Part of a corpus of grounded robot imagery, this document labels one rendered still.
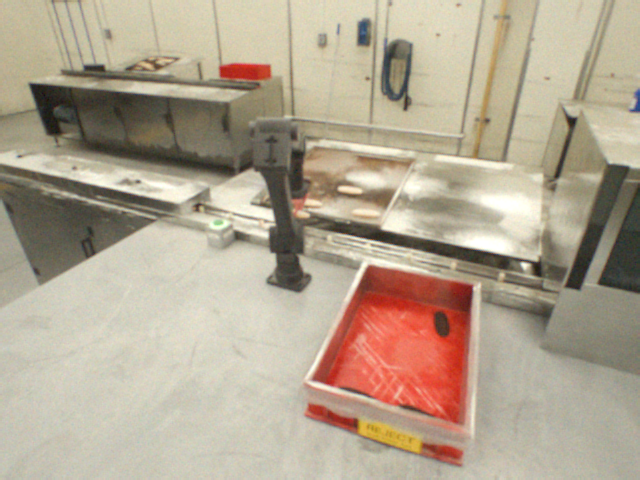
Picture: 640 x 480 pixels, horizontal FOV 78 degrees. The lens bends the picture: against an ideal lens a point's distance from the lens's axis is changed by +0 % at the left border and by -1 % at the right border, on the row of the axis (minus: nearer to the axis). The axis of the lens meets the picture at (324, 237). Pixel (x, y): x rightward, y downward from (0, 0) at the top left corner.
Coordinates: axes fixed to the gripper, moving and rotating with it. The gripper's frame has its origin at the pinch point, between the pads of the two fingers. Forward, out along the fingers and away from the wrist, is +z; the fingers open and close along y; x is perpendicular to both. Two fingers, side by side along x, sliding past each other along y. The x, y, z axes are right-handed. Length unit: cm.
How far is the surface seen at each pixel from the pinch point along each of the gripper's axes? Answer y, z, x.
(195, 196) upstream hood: 0.3, 2.6, -45.2
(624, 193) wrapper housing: 23, -32, 84
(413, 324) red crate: 28, 11, 49
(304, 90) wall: -370, 34, -186
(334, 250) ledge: 7.7, 7.1, 17.9
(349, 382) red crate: 53, 10, 41
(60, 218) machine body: 9, 25, -124
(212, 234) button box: 17.1, 6.1, -24.3
